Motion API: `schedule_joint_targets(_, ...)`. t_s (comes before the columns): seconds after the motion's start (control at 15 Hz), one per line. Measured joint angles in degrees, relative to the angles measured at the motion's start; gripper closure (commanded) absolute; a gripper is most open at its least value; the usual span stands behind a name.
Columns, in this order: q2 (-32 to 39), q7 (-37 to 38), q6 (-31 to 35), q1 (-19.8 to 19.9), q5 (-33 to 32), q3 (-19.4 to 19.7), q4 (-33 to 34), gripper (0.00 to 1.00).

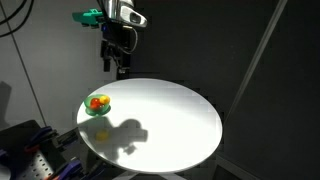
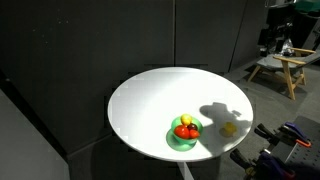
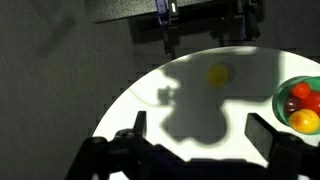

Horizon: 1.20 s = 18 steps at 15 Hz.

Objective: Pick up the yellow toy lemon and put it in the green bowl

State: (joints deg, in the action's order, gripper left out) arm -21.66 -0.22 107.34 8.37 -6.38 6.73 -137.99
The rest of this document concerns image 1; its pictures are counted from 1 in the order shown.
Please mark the teal printed camera mount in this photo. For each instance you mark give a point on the teal printed camera mount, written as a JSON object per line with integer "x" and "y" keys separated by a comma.
{"x": 87, "y": 16}

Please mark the perforated metal breadboard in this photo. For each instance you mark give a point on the perforated metal breadboard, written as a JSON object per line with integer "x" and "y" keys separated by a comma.
{"x": 33, "y": 166}

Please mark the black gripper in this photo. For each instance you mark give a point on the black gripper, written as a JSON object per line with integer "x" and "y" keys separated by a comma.
{"x": 115, "y": 40}

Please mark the red toy tomato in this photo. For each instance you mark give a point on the red toy tomato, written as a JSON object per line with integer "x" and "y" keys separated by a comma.
{"x": 95, "y": 104}

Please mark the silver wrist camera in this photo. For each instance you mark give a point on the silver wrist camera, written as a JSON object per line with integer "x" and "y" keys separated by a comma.
{"x": 133, "y": 17}

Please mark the yellow toy lemon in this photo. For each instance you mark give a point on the yellow toy lemon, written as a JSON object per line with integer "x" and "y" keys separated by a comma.
{"x": 102, "y": 135}

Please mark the dark blue clamp with orange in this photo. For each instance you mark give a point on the dark blue clamp with orange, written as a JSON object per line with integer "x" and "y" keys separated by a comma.
{"x": 70, "y": 166}

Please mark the white table pedestal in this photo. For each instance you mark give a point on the white table pedestal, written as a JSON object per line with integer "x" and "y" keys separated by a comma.
{"x": 150, "y": 176}

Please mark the yellow-orange toy fruit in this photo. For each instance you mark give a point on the yellow-orange toy fruit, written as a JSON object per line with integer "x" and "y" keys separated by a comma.
{"x": 104, "y": 99}

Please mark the green plastic bowl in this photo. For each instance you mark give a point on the green plastic bowl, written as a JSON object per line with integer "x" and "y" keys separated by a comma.
{"x": 91, "y": 110}

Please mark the black clamp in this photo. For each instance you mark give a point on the black clamp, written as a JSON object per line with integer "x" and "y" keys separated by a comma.
{"x": 68, "y": 137}

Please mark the grey diagonal metal bar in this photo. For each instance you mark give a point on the grey diagonal metal bar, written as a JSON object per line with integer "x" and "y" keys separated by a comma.
{"x": 255, "y": 58}

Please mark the thin grey pole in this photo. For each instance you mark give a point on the thin grey pole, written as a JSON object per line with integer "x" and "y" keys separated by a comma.
{"x": 23, "y": 65}

